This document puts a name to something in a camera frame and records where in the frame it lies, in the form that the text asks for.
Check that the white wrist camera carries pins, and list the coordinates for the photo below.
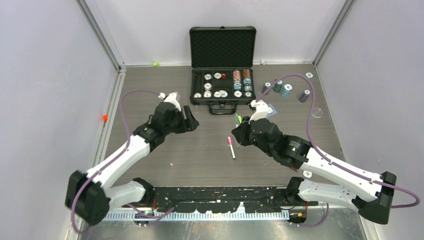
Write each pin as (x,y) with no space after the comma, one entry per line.
(173,98)
(260,110)

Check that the purple chip stack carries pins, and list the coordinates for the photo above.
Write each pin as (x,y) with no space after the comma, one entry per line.
(304,96)

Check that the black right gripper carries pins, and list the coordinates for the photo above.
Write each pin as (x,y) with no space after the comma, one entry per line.
(240,132)

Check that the teal chip stack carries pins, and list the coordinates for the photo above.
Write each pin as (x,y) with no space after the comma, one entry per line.
(278,86)

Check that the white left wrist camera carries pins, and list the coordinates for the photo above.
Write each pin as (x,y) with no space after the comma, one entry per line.
(173,98)

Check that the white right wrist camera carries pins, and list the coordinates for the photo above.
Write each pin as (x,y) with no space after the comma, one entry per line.
(260,110)

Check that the white chip near base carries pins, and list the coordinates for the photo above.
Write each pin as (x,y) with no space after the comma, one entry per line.
(307,174)

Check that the dark green chip stack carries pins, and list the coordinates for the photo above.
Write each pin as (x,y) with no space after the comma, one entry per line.
(265,87)

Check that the clear dealer button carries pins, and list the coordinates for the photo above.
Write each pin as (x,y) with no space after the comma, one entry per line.
(317,112)

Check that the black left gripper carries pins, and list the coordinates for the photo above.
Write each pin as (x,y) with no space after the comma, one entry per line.
(188,125)

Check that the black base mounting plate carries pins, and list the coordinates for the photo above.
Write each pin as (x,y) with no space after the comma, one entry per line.
(219,200)

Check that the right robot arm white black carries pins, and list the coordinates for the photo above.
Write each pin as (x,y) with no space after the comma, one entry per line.
(363,191)

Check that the blue playing card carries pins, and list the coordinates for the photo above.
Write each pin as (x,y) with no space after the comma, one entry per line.
(271,111)

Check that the light blue chip stack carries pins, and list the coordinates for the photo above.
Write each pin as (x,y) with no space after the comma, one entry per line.
(286,90)

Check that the black poker chip case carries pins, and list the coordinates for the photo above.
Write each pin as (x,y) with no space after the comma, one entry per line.
(221,60)

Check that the white chip far corner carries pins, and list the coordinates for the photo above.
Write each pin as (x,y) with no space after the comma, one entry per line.
(309,75)

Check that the white pen blue tip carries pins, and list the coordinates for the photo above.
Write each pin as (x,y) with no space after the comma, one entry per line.
(230,144)

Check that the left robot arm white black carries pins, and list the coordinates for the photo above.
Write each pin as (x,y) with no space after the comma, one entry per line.
(92,194)

